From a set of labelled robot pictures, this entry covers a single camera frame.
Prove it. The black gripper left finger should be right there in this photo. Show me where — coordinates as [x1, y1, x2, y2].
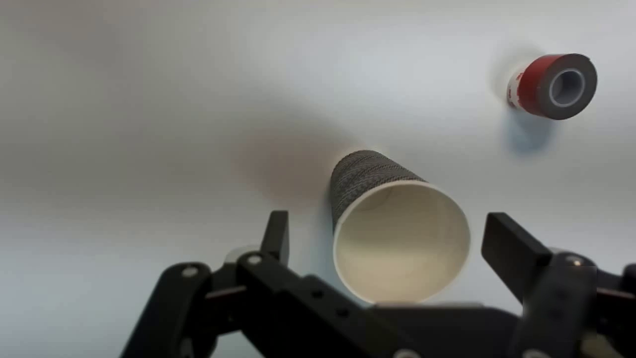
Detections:
[122, 209, 400, 358]

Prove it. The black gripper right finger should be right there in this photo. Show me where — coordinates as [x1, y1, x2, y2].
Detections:
[480, 211, 636, 358]

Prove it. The grey paper cup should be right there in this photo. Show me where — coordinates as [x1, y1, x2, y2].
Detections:
[329, 148, 474, 307]

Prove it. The red tape roll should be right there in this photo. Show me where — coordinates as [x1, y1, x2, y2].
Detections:
[506, 52, 601, 122]

